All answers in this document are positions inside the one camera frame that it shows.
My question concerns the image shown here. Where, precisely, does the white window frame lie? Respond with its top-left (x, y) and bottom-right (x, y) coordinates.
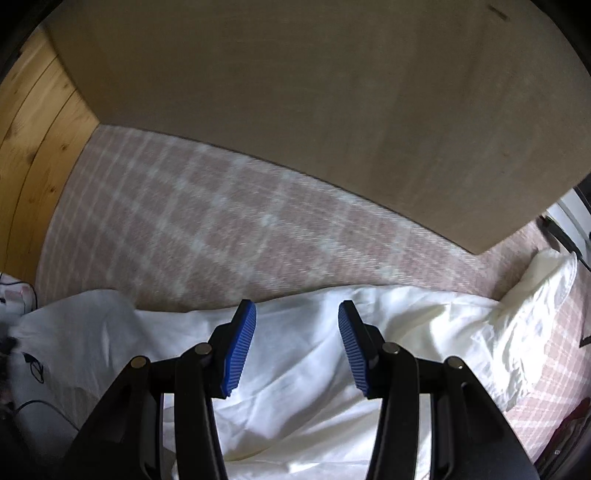
top-left (545, 185), bottom-right (591, 259)

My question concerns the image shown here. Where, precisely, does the white shirt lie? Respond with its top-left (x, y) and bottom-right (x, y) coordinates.
top-left (9, 249), bottom-right (580, 480)

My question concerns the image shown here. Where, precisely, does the pink plaid mat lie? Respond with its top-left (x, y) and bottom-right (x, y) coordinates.
top-left (34, 124), bottom-right (591, 467)

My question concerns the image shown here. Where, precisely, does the dark red cloth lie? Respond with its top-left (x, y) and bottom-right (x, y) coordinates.
top-left (538, 401), bottom-right (591, 467)

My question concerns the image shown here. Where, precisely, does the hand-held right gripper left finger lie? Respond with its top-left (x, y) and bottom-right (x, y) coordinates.
top-left (60, 299), bottom-right (257, 480)

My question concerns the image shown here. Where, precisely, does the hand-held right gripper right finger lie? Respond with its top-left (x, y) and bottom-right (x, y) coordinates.
top-left (338, 300), bottom-right (541, 480)

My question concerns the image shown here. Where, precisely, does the light laminate wooden board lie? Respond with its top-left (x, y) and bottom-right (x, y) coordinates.
top-left (44, 0), bottom-right (591, 256)

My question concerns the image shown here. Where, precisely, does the black cable with inline controller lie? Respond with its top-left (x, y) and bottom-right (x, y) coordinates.
top-left (540, 215), bottom-right (591, 271)

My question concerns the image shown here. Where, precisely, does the pine plank panel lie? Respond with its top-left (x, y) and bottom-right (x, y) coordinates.
top-left (0, 25), bottom-right (101, 284)

